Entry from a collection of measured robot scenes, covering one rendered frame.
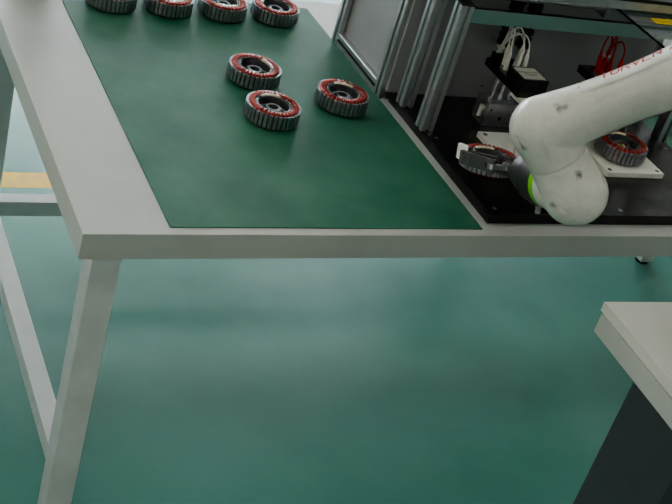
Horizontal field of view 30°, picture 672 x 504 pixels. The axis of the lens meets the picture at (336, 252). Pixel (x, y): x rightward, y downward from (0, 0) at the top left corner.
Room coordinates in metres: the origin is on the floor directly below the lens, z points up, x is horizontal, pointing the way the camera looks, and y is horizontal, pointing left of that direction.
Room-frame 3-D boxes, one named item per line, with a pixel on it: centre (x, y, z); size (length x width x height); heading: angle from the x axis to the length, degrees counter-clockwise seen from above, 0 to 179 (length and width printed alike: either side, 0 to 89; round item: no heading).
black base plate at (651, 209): (2.45, -0.41, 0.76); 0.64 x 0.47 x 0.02; 121
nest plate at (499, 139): (2.38, -0.31, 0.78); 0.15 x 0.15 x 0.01; 31
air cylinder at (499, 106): (2.50, -0.23, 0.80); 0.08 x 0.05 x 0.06; 121
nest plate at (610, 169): (2.50, -0.52, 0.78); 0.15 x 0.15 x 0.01; 31
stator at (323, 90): (2.39, 0.08, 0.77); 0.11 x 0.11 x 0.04
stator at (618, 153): (2.50, -0.52, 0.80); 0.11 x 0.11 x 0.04
